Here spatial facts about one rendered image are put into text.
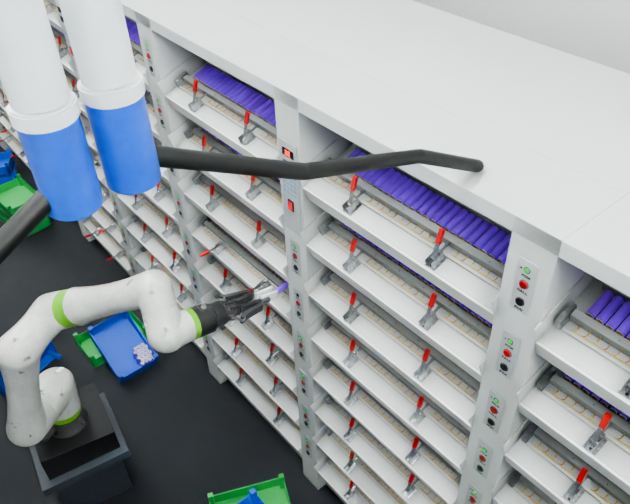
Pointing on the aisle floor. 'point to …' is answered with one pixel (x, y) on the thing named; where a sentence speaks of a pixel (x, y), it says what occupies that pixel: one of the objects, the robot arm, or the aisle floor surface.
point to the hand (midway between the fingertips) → (266, 295)
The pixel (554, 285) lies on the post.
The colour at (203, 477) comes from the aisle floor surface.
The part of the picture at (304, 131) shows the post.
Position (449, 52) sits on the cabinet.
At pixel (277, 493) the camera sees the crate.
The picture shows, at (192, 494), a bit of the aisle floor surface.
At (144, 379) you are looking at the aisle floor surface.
